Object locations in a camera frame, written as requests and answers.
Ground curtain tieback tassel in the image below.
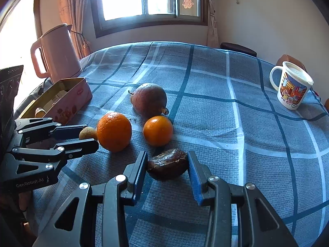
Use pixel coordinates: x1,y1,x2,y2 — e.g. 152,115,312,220
71,29,92,57

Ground pink metal tin box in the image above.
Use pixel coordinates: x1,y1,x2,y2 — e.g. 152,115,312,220
19,77,93,125

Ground bright side window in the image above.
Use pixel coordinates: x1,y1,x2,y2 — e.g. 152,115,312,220
0,0,43,108

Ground black power cable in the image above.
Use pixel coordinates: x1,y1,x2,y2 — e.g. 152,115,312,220
38,77,54,96

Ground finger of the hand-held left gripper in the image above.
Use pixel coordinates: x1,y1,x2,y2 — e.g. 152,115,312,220
12,117,88,147
0,138,99,193

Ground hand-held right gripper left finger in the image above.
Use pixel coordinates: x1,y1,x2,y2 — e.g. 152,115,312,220
32,150,149,247

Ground pink electric kettle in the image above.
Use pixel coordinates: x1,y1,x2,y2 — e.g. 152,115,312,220
30,24,83,84

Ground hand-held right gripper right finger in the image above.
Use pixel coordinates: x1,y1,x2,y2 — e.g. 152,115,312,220
187,150,300,247

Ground large orange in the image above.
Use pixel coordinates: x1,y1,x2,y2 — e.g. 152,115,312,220
97,112,132,153

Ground purple round fruit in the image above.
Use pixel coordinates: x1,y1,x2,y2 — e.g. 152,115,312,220
131,83,169,117

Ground medium orange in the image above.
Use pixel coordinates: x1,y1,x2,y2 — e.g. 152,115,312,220
143,116,173,147

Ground wide pink curtain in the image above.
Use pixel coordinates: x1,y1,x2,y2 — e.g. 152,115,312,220
60,0,93,59

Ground white cartoon print mug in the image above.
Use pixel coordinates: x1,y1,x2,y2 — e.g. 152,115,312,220
269,61,314,111

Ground dark round stool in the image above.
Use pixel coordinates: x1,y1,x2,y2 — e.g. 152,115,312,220
220,42,257,58

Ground dark brown wrinkled fruit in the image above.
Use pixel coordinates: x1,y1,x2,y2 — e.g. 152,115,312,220
147,148,189,181

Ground brown leather armchair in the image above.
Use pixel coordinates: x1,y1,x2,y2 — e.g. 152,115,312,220
276,54,308,74

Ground narrow pale curtain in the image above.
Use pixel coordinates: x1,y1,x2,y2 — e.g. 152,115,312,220
205,0,219,48

